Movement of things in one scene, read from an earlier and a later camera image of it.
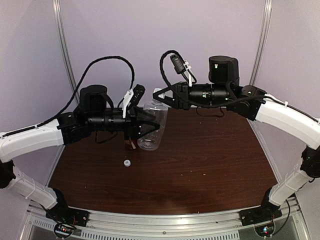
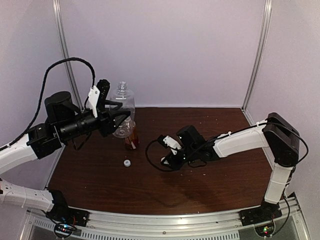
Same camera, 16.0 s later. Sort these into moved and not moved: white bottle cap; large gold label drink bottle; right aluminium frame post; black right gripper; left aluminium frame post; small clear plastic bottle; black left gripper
Moved: black left gripper; small clear plastic bottle; black right gripper
Not moved: left aluminium frame post; right aluminium frame post; white bottle cap; large gold label drink bottle
